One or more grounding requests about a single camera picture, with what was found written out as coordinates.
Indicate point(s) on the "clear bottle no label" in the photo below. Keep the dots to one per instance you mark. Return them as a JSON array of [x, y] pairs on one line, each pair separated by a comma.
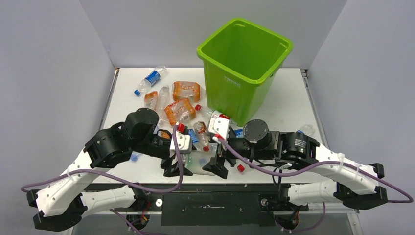
[[163, 97]]

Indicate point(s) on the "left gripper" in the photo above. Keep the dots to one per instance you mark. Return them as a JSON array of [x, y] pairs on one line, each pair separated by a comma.
[[170, 168]]

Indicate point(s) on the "crushed blue label bottle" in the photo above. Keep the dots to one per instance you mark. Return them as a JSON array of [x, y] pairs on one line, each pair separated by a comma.
[[135, 156]]

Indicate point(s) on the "brown label red cap bottle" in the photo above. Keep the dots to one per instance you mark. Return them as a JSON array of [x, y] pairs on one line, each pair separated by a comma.
[[202, 135]]

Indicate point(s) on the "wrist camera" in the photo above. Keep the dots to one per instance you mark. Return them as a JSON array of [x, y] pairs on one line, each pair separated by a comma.
[[218, 124], [181, 141]]

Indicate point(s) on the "pepsi bottle blue cap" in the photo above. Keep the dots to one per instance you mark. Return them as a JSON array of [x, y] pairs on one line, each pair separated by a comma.
[[194, 139]]

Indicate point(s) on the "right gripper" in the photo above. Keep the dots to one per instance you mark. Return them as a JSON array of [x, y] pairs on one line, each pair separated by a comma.
[[221, 152]]

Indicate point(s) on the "red label bottle by bin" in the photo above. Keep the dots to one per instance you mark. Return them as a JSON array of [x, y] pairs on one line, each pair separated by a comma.
[[204, 111]]

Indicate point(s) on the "orange crushed bottle middle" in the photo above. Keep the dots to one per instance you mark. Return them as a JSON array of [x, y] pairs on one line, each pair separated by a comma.
[[180, 111]]

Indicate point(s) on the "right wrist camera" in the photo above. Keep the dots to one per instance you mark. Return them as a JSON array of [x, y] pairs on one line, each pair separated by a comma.
[[218, 124]]

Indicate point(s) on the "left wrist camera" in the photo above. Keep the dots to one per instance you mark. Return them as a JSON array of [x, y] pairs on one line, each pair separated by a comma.
[[181, 141]]

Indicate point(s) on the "large pepsi bottle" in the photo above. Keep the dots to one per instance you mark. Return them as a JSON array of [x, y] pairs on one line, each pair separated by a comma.
[[196, 160]]

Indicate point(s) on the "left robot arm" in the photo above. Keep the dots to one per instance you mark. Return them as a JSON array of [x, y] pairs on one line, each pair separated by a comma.
[[86, 187]]

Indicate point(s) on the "small orange label bottle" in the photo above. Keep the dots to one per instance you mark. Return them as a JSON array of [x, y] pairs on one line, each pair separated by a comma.
[[150, 100]]

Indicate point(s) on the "orange crushed bottle top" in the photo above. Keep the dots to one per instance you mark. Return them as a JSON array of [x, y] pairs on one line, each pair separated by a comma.
[[186, 89]]

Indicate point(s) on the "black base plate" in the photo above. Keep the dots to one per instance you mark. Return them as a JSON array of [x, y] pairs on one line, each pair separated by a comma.
[[218, 205]]

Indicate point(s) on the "green plastic bin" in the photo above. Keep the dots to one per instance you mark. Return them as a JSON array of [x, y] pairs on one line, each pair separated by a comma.
[[240, 61]]

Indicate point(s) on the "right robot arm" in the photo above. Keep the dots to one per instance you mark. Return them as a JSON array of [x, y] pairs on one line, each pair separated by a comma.
[[347, 182]]

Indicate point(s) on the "orange crushed bottle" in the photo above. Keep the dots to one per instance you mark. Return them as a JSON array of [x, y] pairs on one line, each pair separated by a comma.
[[180, 111], [186, 89]]

